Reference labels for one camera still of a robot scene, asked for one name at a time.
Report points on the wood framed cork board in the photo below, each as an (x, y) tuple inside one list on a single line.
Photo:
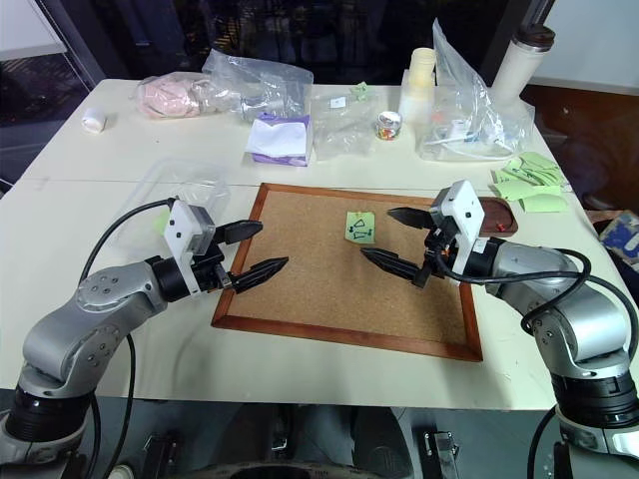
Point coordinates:
[(319, 279)]

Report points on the brown wooden tray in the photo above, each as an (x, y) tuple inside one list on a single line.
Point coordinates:
[(499, 214)]

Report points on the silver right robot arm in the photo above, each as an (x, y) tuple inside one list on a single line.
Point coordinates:
[(574, 309)]

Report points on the tall clear plastic bag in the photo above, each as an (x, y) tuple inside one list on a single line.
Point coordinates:
[(474, 120)]

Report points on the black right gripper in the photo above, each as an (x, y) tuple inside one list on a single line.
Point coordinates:
[(439, 252)]

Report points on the white thermos with brown lid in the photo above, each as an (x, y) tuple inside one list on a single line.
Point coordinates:
[(516, 65)]

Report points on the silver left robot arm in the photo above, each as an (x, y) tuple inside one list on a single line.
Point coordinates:
[(85, 319)]

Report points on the green note with drawing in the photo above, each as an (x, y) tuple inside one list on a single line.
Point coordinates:
[(360, 227)]

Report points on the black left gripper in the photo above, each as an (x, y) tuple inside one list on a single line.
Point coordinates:
[(207, 272)]

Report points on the pile of green sticky notes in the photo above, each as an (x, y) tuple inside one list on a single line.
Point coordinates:
[(546, 179)]

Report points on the white tape roll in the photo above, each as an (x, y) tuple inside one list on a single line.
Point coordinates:
[(94, 121)]

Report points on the clear plastic box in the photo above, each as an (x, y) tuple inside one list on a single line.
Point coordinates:
[(185, 182)]

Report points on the crumpled clear plastic bag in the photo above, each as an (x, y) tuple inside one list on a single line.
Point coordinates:
[(259, 80)]

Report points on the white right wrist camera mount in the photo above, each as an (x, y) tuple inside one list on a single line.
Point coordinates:
[(461, 204)]

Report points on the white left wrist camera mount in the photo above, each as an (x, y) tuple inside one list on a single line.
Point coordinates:
[(182, 222)]

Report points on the purple tissue pack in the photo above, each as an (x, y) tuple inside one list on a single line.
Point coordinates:
[(279, 140)]

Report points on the black metal bracket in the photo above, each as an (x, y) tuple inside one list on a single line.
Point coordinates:
[(442, 449), (162, 451)]

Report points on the flat clear plastic bag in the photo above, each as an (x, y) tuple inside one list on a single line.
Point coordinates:
[(342, 127)]

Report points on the bag with pink contents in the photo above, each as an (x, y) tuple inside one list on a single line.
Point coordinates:
[(167, 97)]

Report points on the green paper note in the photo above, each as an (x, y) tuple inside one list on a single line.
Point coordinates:
[(539, 163), (544, 203), (506, 189)]

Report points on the crumpled green paper scrap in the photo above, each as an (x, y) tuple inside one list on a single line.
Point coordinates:
[(360, 92)]

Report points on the blue and white box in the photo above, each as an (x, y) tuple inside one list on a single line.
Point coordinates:
[(621, 237)]

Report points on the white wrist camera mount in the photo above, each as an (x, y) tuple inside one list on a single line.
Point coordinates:
[(461, 204), (182, 222)]

